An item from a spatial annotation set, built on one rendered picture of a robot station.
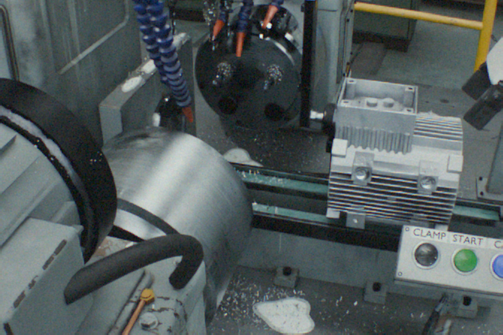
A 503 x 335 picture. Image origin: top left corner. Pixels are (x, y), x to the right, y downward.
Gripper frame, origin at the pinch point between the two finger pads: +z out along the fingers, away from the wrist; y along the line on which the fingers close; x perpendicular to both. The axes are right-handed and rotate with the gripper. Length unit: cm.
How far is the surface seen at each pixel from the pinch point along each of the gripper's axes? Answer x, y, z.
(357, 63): -23, 270, 120
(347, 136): 11.1, 0.4, 16.4
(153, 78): 42, 3, 29
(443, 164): -3.2, 0.2, 10.9
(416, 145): 1.5, 2.2, 11.8
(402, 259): 0.3, -21.5, 14.2
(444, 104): -21, 76, 32
